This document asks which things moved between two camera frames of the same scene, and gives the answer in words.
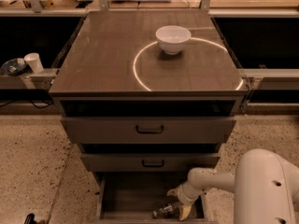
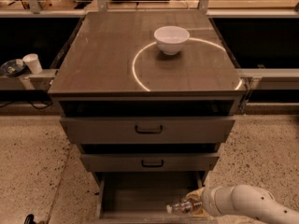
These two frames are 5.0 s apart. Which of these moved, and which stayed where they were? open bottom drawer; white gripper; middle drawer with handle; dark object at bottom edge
Moved: white gripper
Stayed: open bottom drawer; dark object at bottom edge; middle drawer with handle
